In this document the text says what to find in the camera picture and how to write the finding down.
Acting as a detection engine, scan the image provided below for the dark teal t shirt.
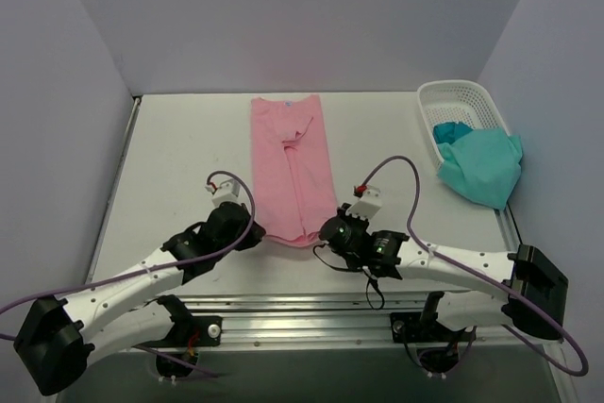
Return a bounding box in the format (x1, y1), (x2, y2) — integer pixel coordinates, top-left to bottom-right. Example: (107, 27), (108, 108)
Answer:
(432, 122), (473, 144)

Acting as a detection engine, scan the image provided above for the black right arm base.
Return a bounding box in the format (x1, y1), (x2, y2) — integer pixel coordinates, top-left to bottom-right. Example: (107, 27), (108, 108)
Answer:
(390, 312), (476, 378)

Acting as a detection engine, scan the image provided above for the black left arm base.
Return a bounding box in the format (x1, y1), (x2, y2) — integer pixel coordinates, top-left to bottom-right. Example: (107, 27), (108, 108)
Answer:
(138, 315), (222, 381)

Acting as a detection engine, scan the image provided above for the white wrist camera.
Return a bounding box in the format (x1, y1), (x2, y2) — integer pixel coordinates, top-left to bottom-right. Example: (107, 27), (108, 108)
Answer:
(346, 184), (383, 221)
(206, 178), (241, 208)

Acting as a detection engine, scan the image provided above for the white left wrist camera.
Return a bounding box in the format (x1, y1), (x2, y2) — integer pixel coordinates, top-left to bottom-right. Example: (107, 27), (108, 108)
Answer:
(206, 178), (241, 208)

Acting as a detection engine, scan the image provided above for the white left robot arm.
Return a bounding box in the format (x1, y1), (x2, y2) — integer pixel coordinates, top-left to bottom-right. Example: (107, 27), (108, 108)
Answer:
(13, 202), (266, 396)

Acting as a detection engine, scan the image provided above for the pink t shirt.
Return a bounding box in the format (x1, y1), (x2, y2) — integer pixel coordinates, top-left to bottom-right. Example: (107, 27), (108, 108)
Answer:
(250, 94), (337, 248)

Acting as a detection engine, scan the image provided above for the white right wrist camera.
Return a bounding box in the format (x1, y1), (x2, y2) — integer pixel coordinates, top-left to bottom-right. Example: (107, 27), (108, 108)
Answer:
(346, 184), (383, 221)

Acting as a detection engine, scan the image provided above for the white plastic basket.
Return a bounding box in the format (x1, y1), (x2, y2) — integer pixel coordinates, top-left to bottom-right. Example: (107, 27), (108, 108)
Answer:
(416, 79), (510, 171)

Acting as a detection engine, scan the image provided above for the aluminium mounting rail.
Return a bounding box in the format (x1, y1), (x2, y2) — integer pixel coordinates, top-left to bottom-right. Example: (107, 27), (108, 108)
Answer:
(51, 289), (565, 353)

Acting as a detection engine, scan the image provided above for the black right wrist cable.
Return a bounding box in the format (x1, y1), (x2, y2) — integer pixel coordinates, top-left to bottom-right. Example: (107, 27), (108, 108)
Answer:
(313, 244), (386, 310)

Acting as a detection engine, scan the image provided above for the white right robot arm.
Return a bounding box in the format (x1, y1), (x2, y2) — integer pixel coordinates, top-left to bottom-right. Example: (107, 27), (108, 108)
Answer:
(319, 204), (568, 341)

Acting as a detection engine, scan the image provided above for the light teal t shirt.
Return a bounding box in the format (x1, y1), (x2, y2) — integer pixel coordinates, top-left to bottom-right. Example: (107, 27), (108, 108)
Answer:
(437, 128), (523, 210)

